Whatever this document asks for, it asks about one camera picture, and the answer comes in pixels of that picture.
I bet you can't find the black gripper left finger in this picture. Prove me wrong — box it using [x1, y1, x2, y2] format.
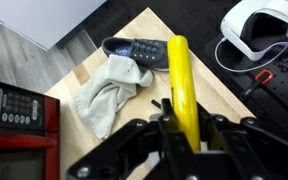
[160, 99, 193, 180]

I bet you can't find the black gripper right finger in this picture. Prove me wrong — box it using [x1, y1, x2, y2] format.
[195, 104, 238, 180]

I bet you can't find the yellow T-handle hex key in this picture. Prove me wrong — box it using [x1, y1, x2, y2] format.
[160, 35, 201, 151]

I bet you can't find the black pegboard panel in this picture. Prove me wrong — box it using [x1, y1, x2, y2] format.
[204, 35, 288, 133]

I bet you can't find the orange black clamp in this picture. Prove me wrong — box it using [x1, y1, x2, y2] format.
[239, 69, 273, 102]

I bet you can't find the white towel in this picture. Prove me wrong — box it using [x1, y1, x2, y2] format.
[73, 55, 154, 140]

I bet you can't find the dark grey sneaker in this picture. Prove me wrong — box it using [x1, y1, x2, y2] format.
[101, 37, 169, 71]

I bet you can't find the white VR headset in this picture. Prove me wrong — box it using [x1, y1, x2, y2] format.
[220, 0, 288, 61]

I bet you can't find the red black microwave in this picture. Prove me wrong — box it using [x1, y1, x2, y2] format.
[0, 82, 60, 180]

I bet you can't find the white cable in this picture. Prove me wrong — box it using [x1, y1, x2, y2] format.
[214, 36, 288, 74]

